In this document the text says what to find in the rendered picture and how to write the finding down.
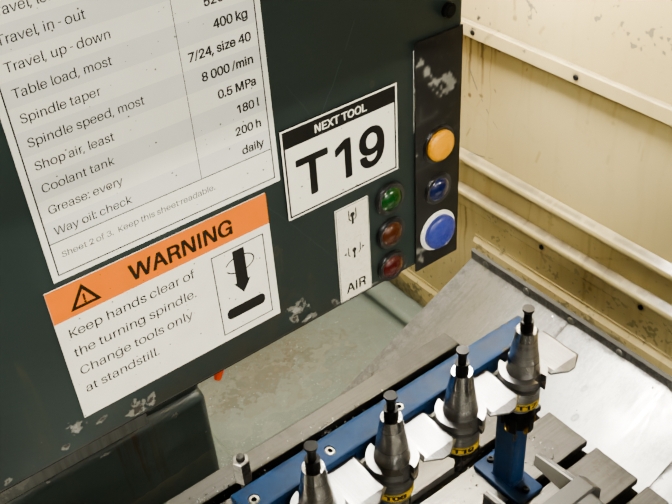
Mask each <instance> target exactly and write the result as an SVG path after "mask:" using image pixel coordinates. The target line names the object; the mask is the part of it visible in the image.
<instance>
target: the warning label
mask: <svg viewBox="0 0 672 504"><path fill-rule="evenodd" d="M44 298H45V301H46V304H47V307H48V310H49V313H50V316H51V319H52V322H53V325H54V328H55V331H56V334H57V337H58V340H59V343H60V346H61V349H62V352H63V355H64V357H65V360H66V363H67V366H68V369H69V372H70V375H71V378H72V381H73V384H74V387H75V390H76V393H77V396H78V399H79V402H80V405H81V408H82V411H83V414H84V417H87V416H89V415H91V414H93V413H95V412H96V411H98V410H100V409H102V408H104V407H106V406H108V405H109V404H111V403H113V402H115V401H117V400H119V399H121V398H122V397H124V396H126V395H128V394H130V393H132V392H134V391H135V390H137V389H139V388H141V387H143V386H145V385H147V384H148V383H150V382H152V381H154V380H156V379H158V378H160V377H161V376H163V375H165V374H167V373H169V372H171V371H173V370H174V369H176V368H178V367H180V366H182V365H184V364H186V363H187V362H189V361H191V360H193V359H195V358H197V357H199V356H200V355H202V354H204V353H206V352H208V351H210V350H212V349H213V348H215V347H217V346H219V345H221V344H223V343H225V342H226V341H228V340H230V339H232V338H234V337H236V336H238V335H239V334H241V333H243V332H245V331H247V330H249V329H251V328H253V327H254V326H256V325H258V324H260V323H262V322H264V321H266V320H267V319H269V318H271V317H273V316H275V315H277V314H279V313H280V305H279V297H278V289H277V281H276V274H275V266H274V258H273V250H272V242H271V234H270V226H269V219H268V211H267V203H266V195H265V193H262V194H260V195H258V196H256V197H254V198H252V199H249V200H247V201H245V202H243V203H241V204H238V205H236V206H234V207H232V208H230V209H228V210H225V211H223V212H221V213H219V214H217V215H215V216H212V217H210V218H208V219H206V220H204V221H202V222H199V223H197V224H195V225H193V226H191V227H189V228H186V229H184V230H182V231H180V232H178V233H176V234H173V235H171V236H169V237H167V238H165V239H163V240H160V241H158V242H156V243H154V244H152V245H150V246H147V247H145V248H143V249H141V250H139V251H137V252H134V253H132V254H130V255H128V256H126V257H124V258H121V259H119V260H117V261H115V262H113V263H111V264H108V265H106V266H104V267H102V268H100V269H98V270H95V271H93V272H91V273H89V274H87V275H85V276H82V277H80V278H78V279H76V280H74V281H72V282H69V283H67V284H65V285H63V286H61V287H59V288H56V289H54V290H52V291H50V292H48V293H46V294H44Z"/></svg>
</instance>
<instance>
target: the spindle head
mask: <svg viewBox="0 0 672 504"><path fill-rule="evenodd" d="M260 7H261V16H262V24H263V33H264V42H265V51H266V60H267V68H268V77H269V86H270V95H271V104H272V112H273V121H274V130H275V139H276V147H277V156H278V165H279V174H280V181H277V182H275V183H273V184H271V185H269V186H266V187H264V188H262V189H260V190H258V191H256V192H253V193H251V194H249V195H247V196H245V197H242V198H240V199H238V200H236V201H234V202H232V203H229V204H227V205H225V206H223V207H221V208H218V209H216V210H214V211H212V212H210V213H208V214H205V215H203V216H201V217H199V218H197V219H194V220H192V221H190V222H188V223H186V224H184V225H181V226H179V227H177V228H175V229H173V230H170V231H168V232H166V233H164V234H162V235H160V236H157V237H155V238H153V239H151V240H149V241H146V242H144V243H142V244H140V245H138V246H136V247H133V248H131V249H129V250H127V251H125V252H122V253H120V254H118V255H116V256H114V257H112V258H109V259H107V260H105V261H103V262H101V263H98V264H96V265H94V266H92V267H90V268H88V269H85V270H83V271H81V272H79V273H77V274H74V275H72V276H70V277H68V278H66V279H64V280H61V281H59V282H57V283H55V284H54V283H53V280H52V277H51V274H50V271H49V268H48V265H47V262H46V258H45V255H44V252H43V249H42V246H41V243H40V240H39V237H38V234H37V231H36V228H35V224H34V221H33V218H32V215H31V212H30V209H29V206H28V203H27V200H26V197H25V194H24V190H23V187H22V184H21V181H20V178H19V175H18V172H17V169H16V166H15V163H14V160H13V156H12V153H11V150H10V147H9V144H8V141H7V138H6V135H5V132H4V129H3V126H2V122H1V119H0V493H2V492H4V491H6V490H8V489H10V488H11V487H13V486H15V485H17V484H19V483H20V482H22V481H24V480H26V479H28V478H29V477H31V476H33V475H35V474H37V473H38V472H40V471H42V470H44V469H46V468H47V467H49V466H51V465H53V464H55V463H56V462H58V461H60V460H62V459H64V458H65V457H67V456H69V455H71V454H73V453H75V452H76V451H78V450H80V449H82V448H84V447H85V446H87V445H89V444H91V443H93V442H94V441H96V440H98V439H100V438H102V437H103V436H105V435H107V434H109V433H111V432H112V431H114V430H116V429H118V428H120V427H121V426H123V425H125V424H127V423H129V422H130V421H132V420H134V419H136V418H138V417H140V416H141V415H143V414H145V413H147V412H149V411H150V410H152V409H154V408H156V407H158V406H159V405H161V404H163V403H165V402H167V401H168V400H170V399H172V398H174V397H176V396H177V395H179V394H181V393H183V392H185V391H186V390H188V389H190V388H192V387H194V386H196V385H197V384H199V383H201V382H203V381H205V380H206V379H208V378H210V377H212V376H214V375H215V374H217V373H219V372H221V371H223V370H224V369H226V368H228V367H230V366H232V365H233V364H235V363H237V362H239V361H241V360H242V359H244V358H246V357H248V356H250V355H251V354H253V353H255V352H257V351H259V350H261V349H262V348H264V347H266V346H268V345H270V344H271V343H273V342H275V341H277V340H279V339H280V338H282V337H284V336H286V335H288V334H289V333H291V332H293V331H295V330H297V329H298V328H300V327H302V326H304V325H306V324H307V323H309V322H311V321H313V320H315V319H316V318H318V317H320V316H322V315H324V314H326V313H327V312H329V311H331V310H333V309H335V308H336V307H338V306H340V305H342V304H344V303H345V302H347V301H349V300H351V299H353V298H354V297H356V296H358V295H360V294H362V293H363V292H365V291H367V290H369V289H371V288H372V287H374V286H376V285H378V284H380V283H381V282H383V280H382V279H381V278H380V277H379V276H378V266H379V263H380V261H381V260H382V258H383V257H384V256H385V255H386V254H387V253H388V252H390V251H392V250H400V251H402V252H403V253H404V254H405V258H406V260H405V265H404V268H403V270H405V269H407V268H409V267H410V266H412V265H414V264H415V197H414V83H413V51H414V43H416V42H419V41H421V40H423V39H426V38H428V37H431V36H433V35H436V34H438V33H441V32H443V31H445V30H448V29H450V28H453V27H455V26H458V25H460V24H461V8H462V0H260ZM394 82H396V83H397V129H398V169H396V170H394V171H392V172H390V173H388V174H386V175H384V176H382V177H380V178H378V179H376V180H374V181H372V182H370V183H367V184H365V185H363V186H361V187H359V188H357V189H355V190H353V191H351V192H349V193H347V194H345V195H343V196H341V197H339V198H337V199H335V200H332V201H330V202H328V203H326V204H324V205H322V206H320V207H318V208H316V209H314V210H312V211H310V212H308V213H306V214H304V215H302V216H300V217H297V218H295V219H293V220H291V221H288V217H287V208H286V199H285V190H284V181H283V172H282V163H281V154H280V145H279V136H278V132H279V131H282V130H284V129H286V128H289V127H291V126H293V125H296V124H298V123H300V122H303V121H305V120H307V119H310V118H312V117H314V116H317V115H319V114H321V113H324V112H326V111H328V110H331V109H333V108H335V107H338V106H340V105H342V104H345V103H347V102H349V101H352V100H354V99H356V98H359V97H361V96H363V95H366V94H368V93H370V92H373V91H375V90H377V89H380V88H382V87H384V86H387V85H389V84H391V83H394ZM392 181H397V182H399V183H401V184H402V185H403V187H404V190H405V195H404V199H403V202H402V204H401V205H400V207H399V208H398V209H397V210H396V211H395V212H393V213H392V214H389V215H381V214H380V213H378V212H377V210H376V208H375V200H376V197H377V194H378V192H379V191H380V189H381V188H382V187H383V186H384V185H386V184H387V183H389V182H392ZM262 193H265V195H266V203H267V211H268V219H269V226H270V234H271V242H272V250H273V258H274V266H275V274H276V281H277V289H278V297H279V305H280V313H279V314H277V315H275V316H273V317H271V318H269V319H267V320H266V321H264V322H262V323H260V324H258V325H256V326H254V327H253V328H251V329H249V330H247V331H245V332H243V333H241V334H239V335H238V336H236V337H234V338H232V339H230V340H228V341H226V342H225V343H223V344H221V345H219V346H217V347H215V348H213V349H212V350H210V351H208V352H206V353H204V354H202V355H200V356H199V357H197V358H195V359H193V360H191V361H189V362H187V363H186V364H184V365H182V366H180V367H178V368H176V369H174V370H173V371H171V372H169V373H167V374H165V375H163V376H161V377H160V378H158V379H156V380H154V381H152V382H150V383H148V384H147V385H145V386H143V387H141V388H139V389H137V390H135V391H134V392H132V393H130V394H128V395H126V396H124V397H122V398H121V399H119V400H117V401H115V402H113V403H111V404H109V405H108V406H106V407H104V408H102V409H100V410H98V411H96V412H95V413H93V414H91V415H89V416H87V417H84V414H83V411H82V408H81V405H80V402H79V399H78V396H77V393H76V390H75V387H74V384H73V381H72V378H71V375H70V372H69V369H68V366H67V363H66V360H65V357H64V355H63V352H62V349H61V346H60V343H59V340H58V337H57V334H56V331H55V328H54V325H53V322H52V319H51V316H50V313H49V310H48V307H47V304H46V301H45V298H44V294H46V293H48V292H50V291H52V290H54V289H56V288H59V287H61V286H63V285H65V284H67V283H69V282H72V281H74V280H76V279H78V278H80V277H82V276H85V275H87V274H89V273H91V272H93V271H95V270H98V269H100V268H102V267H104V266H106V265H108V264H111V263H113V262H115V261H117V260H119V259H121V258H124V257H126V256H128V255H130V254H132V253H134V252H137V251H139V250H141V249H143V248H145V247H147V246H150V245H152V244H154V243H156V242H158V241H160V240H163V239H165V238H167V237H169V236H171V235H173V234H176V233H178V232H180V231H182V230H184V229H186V228H189V227H191V226H193V225H195V224H197V223H199V222H202V221H204V220H206V219H208V218H210V217H212V216H215V215H217V214H219V213H221V212H223V211H225V210H228V209H230V208H232V207H234V206H236V205H238V204H241V203H243V202H245V201H247V200H249V199H252V198H254V197H256V196H258V195H260V194H262ZM365 196H368V207H369V230H370V253H371V276H372V287H370V288H369V289H367V290H365V291H363V292H361V293H360V294H358V295H356V296H354V297H352V298H350V299H349V300H347V301H345V302H343V303H341V298H340V285H339V271H338V257H337V243H336V229H335V215H334V211H336V210H338V209H340V208H342V207H345V206H347V205H349V204H351V203H353V202H355V201H357V200H359V199H361V198H363V197H365ZM394 216H397V217H400V218H401V219H403V221H404V223H405V232H404V235H403V237H402V239H401V240H400V241H399V243H397V244H396V245H395V246H394V247H392V248H389V249H383V248H381V247H380V246H379V245H378V244H377V240H376V237H377V232H378V230H379V228H380V226H381V225H382V224H383V222H385V221H386V220H387V219H389V218H391V217H394ZM403 270H402V271H403Z"/></svg>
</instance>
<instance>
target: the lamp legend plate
mask: <svg viewBox="0 0 672 504"><path fill-rule="evenodd" d="M334 215H335V229H336V243H337V257H338V271H339V285H340V298H341V303H343V302H345V301H347V300H349V299H350V298H352V297H354V296H356V295H358V294H360V293H361V292H363V291H365V290H367V289H369V288H370V287H372V276H371V253H370V230H369V207H368V196H365V197H363V198H361V199H359V200H357V201H355V202H353V203H351V204H349V205H347V206H345V207H342V208H340V209H338V210H336V211H334Z"/></svg>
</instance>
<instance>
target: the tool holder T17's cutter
mask: <svg viewBox="0 0 672 504"><path fill-rule="evenodd" d="M535 412H536V410H535V409H533V410H532V411H529V412H528V413H525V414H516V413H513V412H512V413H510V414H508V415H501V419H500V423H504V424H505V431H507V432H509V433H511V434H514V435H515V434H516V432H517V431H523V434H524V435H526V434H527V433H529V432H531V431H532V430H533V427H534V422H535V419H536V416H535Z"/></svg>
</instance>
